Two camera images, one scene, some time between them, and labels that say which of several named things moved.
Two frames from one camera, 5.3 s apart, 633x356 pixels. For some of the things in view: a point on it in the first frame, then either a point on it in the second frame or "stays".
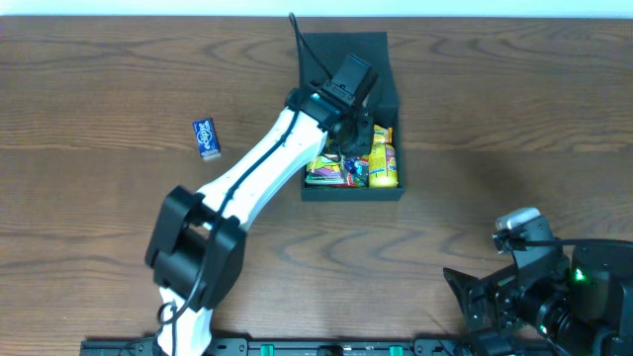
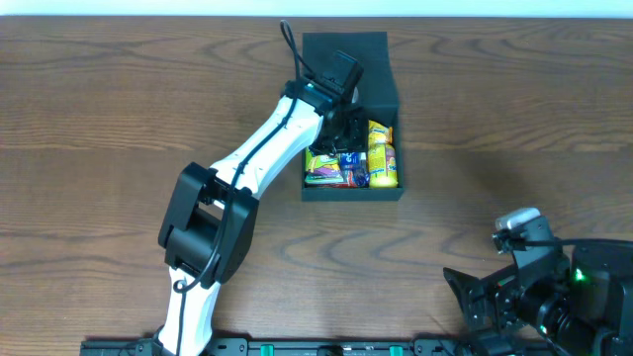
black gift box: x=331 y=50 stays
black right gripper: x=477 y=301 stays
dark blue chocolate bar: x=350 y=165 → x=361 y=177
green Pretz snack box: x=325 y=169 stays
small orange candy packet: x=383 y=134 stays
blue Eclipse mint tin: x=208 y=138 → x=353 y=158
